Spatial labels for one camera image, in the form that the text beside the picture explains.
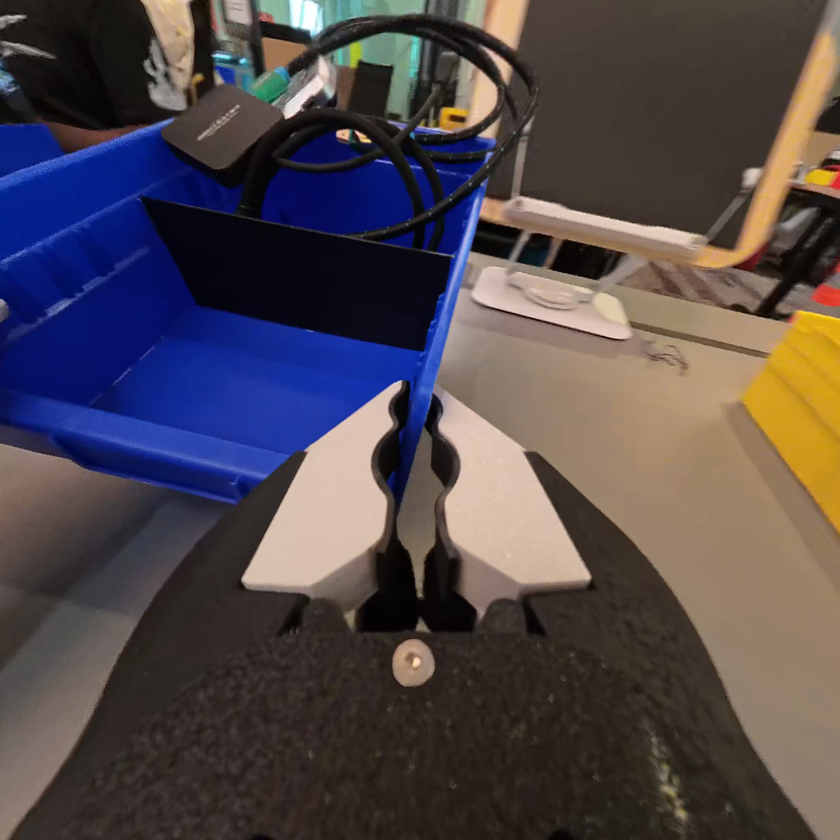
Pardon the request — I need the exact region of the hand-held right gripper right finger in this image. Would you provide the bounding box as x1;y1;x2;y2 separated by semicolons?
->
420;387;593;632

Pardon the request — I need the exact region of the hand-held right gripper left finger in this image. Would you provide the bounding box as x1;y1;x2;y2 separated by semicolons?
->
240;381;421;632

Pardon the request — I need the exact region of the black square hub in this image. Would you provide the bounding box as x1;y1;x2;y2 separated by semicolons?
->
161;83;285;189

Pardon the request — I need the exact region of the silver switch box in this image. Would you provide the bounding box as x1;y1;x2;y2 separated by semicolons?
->
279;56;339;119

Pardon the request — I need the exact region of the grey desk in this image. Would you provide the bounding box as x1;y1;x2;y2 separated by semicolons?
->
0;252;840;840

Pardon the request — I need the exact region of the black bin divider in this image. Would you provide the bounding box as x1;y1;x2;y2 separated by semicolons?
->
141;197;455;352

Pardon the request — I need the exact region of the yellow plastic bin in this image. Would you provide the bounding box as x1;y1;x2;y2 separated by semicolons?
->
742;310;840;534

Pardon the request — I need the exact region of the dark panel with beige rim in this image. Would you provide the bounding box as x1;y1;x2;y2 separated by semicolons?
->
469;0;840;270

